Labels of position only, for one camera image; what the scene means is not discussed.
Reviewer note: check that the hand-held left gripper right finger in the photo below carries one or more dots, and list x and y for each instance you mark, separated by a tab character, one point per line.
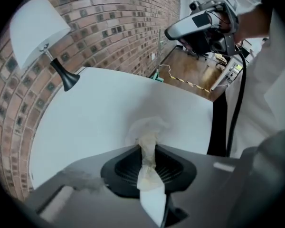
175	172

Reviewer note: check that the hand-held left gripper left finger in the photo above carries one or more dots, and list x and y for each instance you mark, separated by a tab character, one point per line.
123	174

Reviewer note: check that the white tissue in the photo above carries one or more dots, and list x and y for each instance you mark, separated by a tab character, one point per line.
148	155

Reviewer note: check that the white table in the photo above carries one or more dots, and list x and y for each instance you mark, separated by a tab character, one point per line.
104	108

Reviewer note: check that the grey equipment desk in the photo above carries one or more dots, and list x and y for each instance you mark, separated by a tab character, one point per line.
228	72

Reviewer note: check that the yellow black floor strip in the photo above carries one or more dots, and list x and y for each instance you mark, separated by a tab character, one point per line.
190	83

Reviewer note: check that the green mop with pole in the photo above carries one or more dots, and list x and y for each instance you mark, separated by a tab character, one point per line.
158	76

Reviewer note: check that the person's white coat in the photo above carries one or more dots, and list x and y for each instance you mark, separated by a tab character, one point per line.
270	84

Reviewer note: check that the white shade black base lamp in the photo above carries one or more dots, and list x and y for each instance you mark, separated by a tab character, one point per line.
35	27

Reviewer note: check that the grey head-mounted camera headset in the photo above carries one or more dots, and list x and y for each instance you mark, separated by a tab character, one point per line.
192	20

